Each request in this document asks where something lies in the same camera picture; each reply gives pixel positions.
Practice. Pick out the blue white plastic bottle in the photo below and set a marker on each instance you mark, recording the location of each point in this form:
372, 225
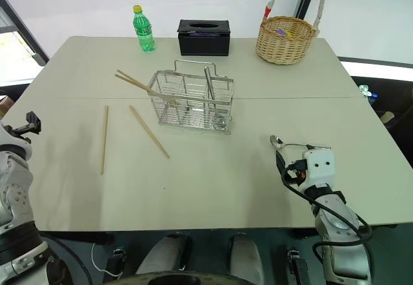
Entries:
368, 94

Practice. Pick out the beige rounded object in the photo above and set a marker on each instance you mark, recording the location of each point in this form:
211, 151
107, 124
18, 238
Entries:
388, 117

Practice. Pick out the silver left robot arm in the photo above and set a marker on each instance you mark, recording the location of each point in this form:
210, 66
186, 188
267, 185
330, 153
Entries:
16, 194

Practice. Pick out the wooden chopstick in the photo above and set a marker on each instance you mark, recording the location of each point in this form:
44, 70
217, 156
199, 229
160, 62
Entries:
130, 83
149, 131
132, 79
104, 140

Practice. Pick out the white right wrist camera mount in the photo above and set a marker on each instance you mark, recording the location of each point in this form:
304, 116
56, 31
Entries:
319, 169

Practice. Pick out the green plastic bottle yellow cap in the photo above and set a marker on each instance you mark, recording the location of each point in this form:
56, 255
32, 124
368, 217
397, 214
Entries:
144, 30

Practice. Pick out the brown box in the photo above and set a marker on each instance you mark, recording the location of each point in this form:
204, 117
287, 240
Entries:
6, 106

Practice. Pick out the grey rounded shape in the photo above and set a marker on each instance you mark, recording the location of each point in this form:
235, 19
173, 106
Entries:
163, 254
245, 257

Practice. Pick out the black tissue box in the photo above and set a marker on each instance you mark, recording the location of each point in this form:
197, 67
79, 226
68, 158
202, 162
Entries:
204, 44

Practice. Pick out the purple item in basket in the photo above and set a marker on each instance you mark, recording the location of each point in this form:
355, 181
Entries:
281, 32

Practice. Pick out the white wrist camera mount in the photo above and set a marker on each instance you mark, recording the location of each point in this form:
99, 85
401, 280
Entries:
14, 143
319, 169

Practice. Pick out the dark window frame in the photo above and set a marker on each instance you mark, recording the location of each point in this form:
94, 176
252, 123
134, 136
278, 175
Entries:
22, 36

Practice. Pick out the metal spoon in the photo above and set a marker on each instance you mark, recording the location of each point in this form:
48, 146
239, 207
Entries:
276, 141

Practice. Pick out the yellow item in basket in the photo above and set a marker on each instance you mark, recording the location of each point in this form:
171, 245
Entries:
290, 35

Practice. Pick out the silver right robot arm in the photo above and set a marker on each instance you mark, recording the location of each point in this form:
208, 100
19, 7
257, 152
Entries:
338, 220

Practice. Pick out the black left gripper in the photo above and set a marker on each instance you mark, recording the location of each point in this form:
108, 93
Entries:
19, 129

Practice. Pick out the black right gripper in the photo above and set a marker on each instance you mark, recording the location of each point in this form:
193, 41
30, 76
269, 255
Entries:
297, 169

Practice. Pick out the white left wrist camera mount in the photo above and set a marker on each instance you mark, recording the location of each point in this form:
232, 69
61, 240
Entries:
14, 143

